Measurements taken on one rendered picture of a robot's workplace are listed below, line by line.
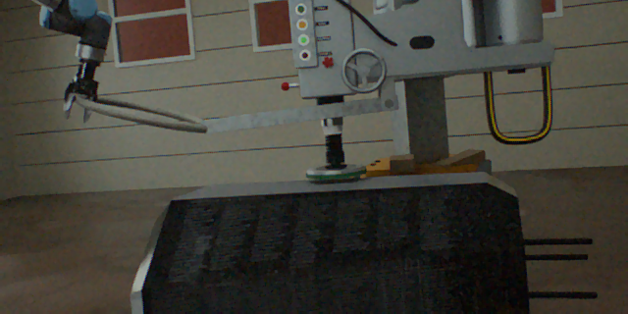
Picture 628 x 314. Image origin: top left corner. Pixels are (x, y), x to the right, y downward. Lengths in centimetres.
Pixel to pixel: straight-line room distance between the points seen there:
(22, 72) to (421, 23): 914
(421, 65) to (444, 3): 22
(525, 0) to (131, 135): 794
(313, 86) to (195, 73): 699
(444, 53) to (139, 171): 781
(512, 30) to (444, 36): 23
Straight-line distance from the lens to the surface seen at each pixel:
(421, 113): 264
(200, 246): 192
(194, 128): 206
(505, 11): 214
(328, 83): 202
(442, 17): 208
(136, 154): 950
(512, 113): 801
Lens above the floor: 109
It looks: 3 degrees down
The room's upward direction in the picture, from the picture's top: 5 degrees counter-clockwise
